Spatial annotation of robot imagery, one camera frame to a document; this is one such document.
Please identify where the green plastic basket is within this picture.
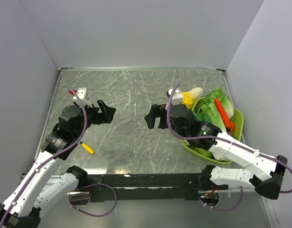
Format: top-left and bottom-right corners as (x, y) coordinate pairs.
(181, 97), (244, 165)

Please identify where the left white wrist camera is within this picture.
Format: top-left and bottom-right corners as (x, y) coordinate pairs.
(76, 87), (93, 107)

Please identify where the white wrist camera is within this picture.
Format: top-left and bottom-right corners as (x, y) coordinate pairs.
(171, 89), (184, 105)
(76, 87), (93, 107)

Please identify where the yellow toy cabbage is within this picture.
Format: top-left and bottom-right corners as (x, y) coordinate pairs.
(181, 87), (204, 109)

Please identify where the green toy lettuce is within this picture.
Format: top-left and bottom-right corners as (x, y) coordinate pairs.
(195, 102), (226, 132)

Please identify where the yellow handle screwdriver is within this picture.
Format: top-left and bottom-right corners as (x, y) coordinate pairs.
(80, 142), (94, 155)

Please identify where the orange toy carrot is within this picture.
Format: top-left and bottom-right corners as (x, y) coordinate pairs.
(215, 98), (235, 133)

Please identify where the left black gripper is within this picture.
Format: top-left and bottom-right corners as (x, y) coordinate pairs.
(73, 99), (115, 138)

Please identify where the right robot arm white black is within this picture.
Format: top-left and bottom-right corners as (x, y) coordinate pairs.
(144, 104), (288, 200)

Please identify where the base left purple cable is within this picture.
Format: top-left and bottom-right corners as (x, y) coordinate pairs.
(68, 182), (118, 217)

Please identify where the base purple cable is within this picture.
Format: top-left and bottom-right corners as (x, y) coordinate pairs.
(199, 186), (244, 211)
(68, 182), (118, 217)

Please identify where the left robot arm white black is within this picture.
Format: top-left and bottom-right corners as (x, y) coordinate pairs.
(0, 100), (116, 228)

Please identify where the base right purple cable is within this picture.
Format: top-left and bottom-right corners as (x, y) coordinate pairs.
(199, 186), (244, 211)

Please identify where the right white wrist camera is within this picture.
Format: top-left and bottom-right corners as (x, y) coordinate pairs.
(171, 89), (184, 105)

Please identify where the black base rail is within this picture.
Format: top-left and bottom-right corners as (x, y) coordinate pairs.
(65, 173), (229, 203)

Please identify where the green toy napa cabbage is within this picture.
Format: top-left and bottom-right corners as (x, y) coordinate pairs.
(204, 87), (234, 119)

